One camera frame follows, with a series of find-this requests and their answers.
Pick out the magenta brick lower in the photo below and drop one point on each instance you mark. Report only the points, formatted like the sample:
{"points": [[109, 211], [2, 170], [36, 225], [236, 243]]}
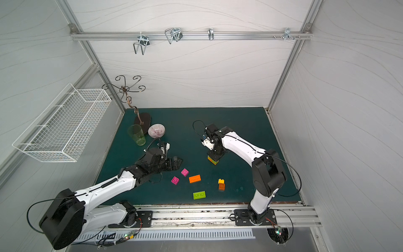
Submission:
{"points": [[175, 180]]}

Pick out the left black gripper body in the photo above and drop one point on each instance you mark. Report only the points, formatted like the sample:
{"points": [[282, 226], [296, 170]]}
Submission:
{"points": [[168, 164]]}

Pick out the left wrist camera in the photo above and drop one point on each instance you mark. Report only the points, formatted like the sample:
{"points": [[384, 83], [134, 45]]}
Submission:
{"points": [[165, 147]]}

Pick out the dark orange brick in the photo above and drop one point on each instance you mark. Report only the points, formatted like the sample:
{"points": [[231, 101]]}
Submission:
{"points": [[222, 186]]}

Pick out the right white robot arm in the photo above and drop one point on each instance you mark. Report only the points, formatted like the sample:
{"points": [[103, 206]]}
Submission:
{"points": [[267, 169]]}

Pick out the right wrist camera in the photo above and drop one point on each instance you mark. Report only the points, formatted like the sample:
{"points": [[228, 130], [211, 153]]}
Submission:
{"points": [[207, 142]]}

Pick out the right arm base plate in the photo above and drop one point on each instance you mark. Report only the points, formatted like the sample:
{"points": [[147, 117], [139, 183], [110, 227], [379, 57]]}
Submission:
{"points": [[245, 217]]}

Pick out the magenta brick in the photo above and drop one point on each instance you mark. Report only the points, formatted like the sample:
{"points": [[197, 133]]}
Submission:
{"points": [[185, 172], [175, 180]]}

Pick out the metal hook stand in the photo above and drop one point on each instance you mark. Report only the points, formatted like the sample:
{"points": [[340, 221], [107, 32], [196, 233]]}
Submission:
{"points": [[141, 119]]}

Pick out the green plastic cup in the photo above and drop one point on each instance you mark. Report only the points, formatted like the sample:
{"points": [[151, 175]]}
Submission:
{"points": [[137, 135]]}

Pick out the wide lime green brick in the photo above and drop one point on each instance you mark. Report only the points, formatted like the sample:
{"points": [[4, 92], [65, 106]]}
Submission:
{"points": [[199, 195]]}

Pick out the magenta brick upper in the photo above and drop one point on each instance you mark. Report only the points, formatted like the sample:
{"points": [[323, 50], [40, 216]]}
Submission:
{"points": [[185, 172]]}

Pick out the metal hook four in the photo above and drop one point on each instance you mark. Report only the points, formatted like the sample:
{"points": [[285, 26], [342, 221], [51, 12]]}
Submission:
{"points": [[287, 35]]}

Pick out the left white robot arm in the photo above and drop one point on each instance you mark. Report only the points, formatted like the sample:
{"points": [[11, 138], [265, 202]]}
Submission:
{"points": [[73, 213]]}

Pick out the white wire basket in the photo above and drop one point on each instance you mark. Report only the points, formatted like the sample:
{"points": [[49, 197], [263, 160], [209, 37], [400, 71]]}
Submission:
{"points": [[61, 132]]}

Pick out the striped ceramic bowl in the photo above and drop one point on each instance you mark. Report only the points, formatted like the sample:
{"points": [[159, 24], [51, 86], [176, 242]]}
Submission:
{"points": [[156, 131]]}

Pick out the metal hook two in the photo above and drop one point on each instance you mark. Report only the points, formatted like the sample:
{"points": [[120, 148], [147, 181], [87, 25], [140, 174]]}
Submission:
{"points": [[173, 34]]}

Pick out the orange 2x3 brick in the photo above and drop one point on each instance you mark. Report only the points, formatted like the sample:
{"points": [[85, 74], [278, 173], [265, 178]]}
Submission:
{"points": [[194, 179]]}

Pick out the aluminium cross bar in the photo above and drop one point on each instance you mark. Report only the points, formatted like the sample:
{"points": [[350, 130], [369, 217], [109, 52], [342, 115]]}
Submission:
{"points": [[187, 36]]}

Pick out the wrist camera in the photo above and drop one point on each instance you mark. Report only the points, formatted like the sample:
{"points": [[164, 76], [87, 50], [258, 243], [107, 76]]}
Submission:
{"points": [[165, 147], [207, 142]]}

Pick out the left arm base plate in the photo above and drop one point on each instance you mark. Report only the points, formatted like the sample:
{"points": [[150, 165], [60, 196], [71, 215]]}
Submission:
{"points": [[139, 219]]}

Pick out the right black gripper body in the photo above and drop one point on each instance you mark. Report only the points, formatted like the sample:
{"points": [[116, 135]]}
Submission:
{"points": [[215, 151]]}

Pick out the metal hook three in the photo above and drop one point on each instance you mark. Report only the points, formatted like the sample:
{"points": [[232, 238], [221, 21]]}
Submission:
{"points": [[210, 34]]}

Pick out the metal hook one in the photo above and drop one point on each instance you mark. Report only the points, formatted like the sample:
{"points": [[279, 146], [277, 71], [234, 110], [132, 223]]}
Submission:
{"points": [[141, 45]]}

